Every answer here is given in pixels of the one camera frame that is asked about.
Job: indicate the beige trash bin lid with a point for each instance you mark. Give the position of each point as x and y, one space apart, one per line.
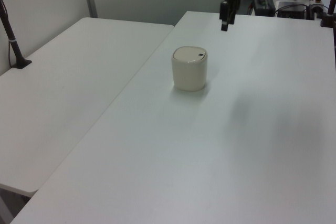
187 54

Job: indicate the beige plastic trash bin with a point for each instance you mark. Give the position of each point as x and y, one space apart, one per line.
189 75

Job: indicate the black electronics box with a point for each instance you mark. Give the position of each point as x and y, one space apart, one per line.
263 6

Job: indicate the black computer case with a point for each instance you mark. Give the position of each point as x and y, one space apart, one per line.
291 10

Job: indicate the black camera pole with clamp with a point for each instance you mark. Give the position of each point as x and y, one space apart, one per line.
15 48
328 18

